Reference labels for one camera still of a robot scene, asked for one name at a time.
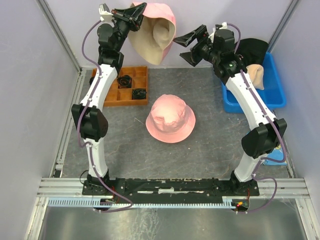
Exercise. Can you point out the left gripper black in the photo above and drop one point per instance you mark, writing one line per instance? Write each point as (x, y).
(133, 15)

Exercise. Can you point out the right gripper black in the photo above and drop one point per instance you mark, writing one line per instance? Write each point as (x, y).
(187, 39)

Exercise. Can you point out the pink bucket hat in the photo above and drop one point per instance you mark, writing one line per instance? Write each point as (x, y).
(155, 37)
(170, 119)

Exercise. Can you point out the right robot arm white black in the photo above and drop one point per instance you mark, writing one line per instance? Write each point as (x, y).
(266, 130)

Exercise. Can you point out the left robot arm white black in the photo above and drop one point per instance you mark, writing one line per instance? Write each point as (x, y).
(112, 28)

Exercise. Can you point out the black cap with logo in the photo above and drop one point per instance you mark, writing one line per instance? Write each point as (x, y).
(251, 51)

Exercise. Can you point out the beige hat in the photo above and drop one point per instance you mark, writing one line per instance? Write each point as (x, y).
(256, 74)

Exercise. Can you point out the rolled black belt centre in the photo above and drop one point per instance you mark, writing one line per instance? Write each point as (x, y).
(124, 82)

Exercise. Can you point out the rolled black belt left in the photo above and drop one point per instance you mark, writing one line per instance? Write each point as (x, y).
(91, 80)

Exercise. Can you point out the orange compartment tray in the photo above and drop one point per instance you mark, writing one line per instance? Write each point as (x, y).
(117, 97)

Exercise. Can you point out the blue plastic bin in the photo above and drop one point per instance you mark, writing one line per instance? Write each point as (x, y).
(273, 94)

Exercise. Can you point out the blue cloth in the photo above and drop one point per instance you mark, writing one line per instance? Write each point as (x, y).
(276, 154)

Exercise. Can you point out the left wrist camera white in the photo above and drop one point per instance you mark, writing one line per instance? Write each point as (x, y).
(105, 13)

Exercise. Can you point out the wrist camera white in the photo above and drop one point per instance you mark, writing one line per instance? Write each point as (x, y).
(223, 25)
(105, 13)

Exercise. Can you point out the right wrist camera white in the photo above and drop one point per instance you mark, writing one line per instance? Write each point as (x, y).
(223, 25)

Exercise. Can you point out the light blue cable duct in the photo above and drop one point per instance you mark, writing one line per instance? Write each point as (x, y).
(94, 202)

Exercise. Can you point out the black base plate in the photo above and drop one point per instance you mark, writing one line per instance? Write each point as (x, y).
(182, 191)

